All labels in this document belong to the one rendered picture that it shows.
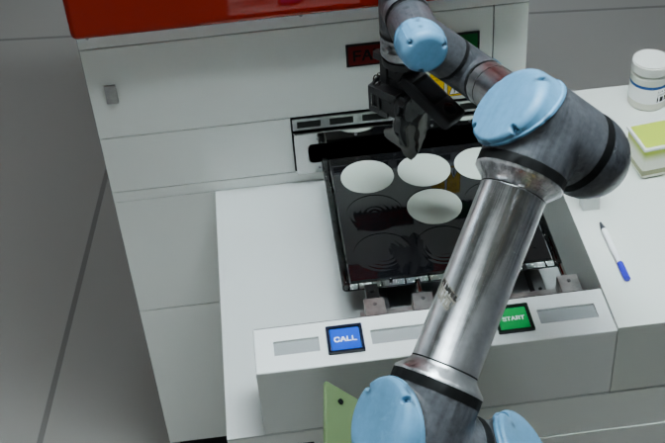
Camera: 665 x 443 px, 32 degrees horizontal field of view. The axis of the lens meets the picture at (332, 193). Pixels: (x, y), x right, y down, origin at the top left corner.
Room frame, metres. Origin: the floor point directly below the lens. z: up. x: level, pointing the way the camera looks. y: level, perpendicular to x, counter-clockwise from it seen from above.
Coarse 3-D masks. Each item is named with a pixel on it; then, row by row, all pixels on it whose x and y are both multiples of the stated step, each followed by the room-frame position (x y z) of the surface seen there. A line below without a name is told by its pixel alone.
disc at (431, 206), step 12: (420, 192) 1.67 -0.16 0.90; (432, 192) 1.66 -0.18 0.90; (444, 192) 1.66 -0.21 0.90; (408, 204) 1.64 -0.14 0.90; (420, 204) 1.63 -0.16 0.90; (432, 204) 1.63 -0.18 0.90; (444, 204) 1.63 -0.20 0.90; (456, 204) 1.63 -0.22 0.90; (420, 216) 1.60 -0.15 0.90; (432, 216) 1.60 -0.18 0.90; (444, 216) 1.60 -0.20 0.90; (456, 216) 1.59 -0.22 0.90
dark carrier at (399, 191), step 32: (352, 160) 1.78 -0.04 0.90; (384, 160) 1.77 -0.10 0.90; (448, 160) 1.75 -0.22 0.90; (352, 192) 1.68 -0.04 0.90; (384, 192) 1.68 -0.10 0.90; (416, 192) 1.67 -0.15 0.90; (352, 224) 1.59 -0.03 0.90; (384, 224) 1.59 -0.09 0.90; (416, 224) 1.58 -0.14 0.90; (448, 224) 1.57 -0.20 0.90; (352, 256) 1.51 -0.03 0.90; (384, 256) 1.50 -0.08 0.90; (416, 256) 1.49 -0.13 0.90; (448, 256) 1.49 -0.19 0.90; (544, 256) 1.47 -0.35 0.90
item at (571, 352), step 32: (352, 320) 1.29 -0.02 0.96; (384, 320) 1.29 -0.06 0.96; (416, 320) 1.28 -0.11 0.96; (544, 320) 1.26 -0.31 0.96; (576, 320) 1.26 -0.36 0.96; (608, 320) 1.25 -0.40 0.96; (256, 352) 1.24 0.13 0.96; (288, 352) 1.24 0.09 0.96; (320, 352) 1.23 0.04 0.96; (384, 352) 1.22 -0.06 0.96; (512, 352) 1.22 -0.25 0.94; (544, 352) 1.22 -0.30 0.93; (576, 352) 1.23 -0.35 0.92; (608, 352) 1.23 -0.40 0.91; (288, 384) 1.20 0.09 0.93; (320, 384) 1.20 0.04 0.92; (352, 384) 1.21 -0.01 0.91; (480, 384) 1.22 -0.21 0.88; (512, 384) 1.22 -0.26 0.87; (544, 384) 1.22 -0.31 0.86; (576, 384) 1.23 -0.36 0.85; (608, 384) 1.23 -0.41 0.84; (288, 416) 1.20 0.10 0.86; (320, 416) 1.20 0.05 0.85
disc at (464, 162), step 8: (464, 152) 1.78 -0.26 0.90; (472, 152) 1.77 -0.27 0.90; (456, 160) 1.75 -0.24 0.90; (464, 160) 1.75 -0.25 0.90; (472, 160) 1.75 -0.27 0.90; (456, 168) 1.73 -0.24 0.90; (464, 168) 1.73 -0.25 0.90; (472, 168) 1.73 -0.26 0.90; (472, 176) 1.70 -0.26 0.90; (480, 176) 1.70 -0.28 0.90
